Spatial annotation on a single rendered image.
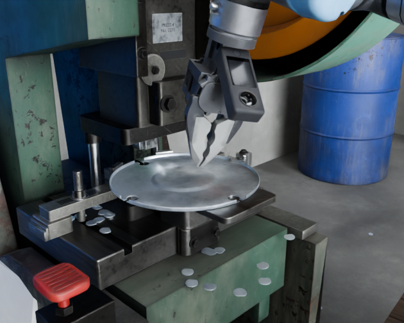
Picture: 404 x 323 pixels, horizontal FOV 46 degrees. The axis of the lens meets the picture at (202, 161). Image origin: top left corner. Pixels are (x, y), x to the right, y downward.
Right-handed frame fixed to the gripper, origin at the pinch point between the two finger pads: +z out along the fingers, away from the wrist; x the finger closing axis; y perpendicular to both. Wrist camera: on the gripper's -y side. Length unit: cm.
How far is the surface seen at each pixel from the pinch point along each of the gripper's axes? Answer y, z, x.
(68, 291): -13.3, 13.6, 19.5
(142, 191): 10.7, 13.2, 4.7
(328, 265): 69, 85, -105
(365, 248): 77, 82, -129
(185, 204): 3.2, 10.4, -0.8
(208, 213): -0.3, 9.6, -3.7
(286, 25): 37.5, -16.2, -28.6
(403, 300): 8, 42, -72
